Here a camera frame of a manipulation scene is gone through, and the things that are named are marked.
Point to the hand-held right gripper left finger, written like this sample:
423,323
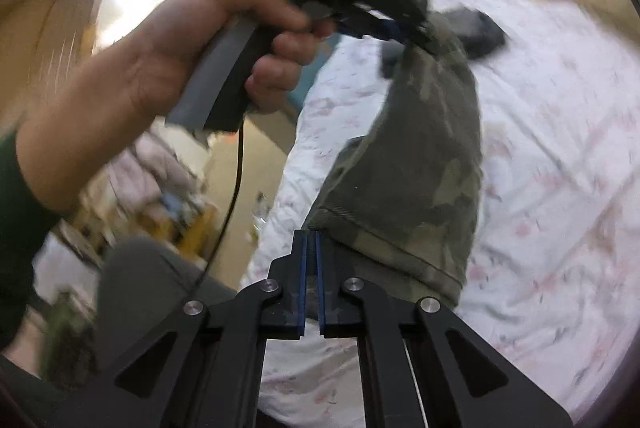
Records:
302,288

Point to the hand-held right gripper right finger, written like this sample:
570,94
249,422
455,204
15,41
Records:
321,298

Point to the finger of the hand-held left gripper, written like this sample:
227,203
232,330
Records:
385,28

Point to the camouflage pants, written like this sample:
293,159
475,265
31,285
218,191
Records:
415,158

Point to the person's left forearm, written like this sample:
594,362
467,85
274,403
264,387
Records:
60,148

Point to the person's left hand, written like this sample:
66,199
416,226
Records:
165,43

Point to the black flat object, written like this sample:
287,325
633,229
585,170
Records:
480,33

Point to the person's grey trouser leg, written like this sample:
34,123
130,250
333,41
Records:
145,288

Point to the pile of light clothes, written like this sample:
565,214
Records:
150,168

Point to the white floral bed sheet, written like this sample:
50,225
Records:
550,158

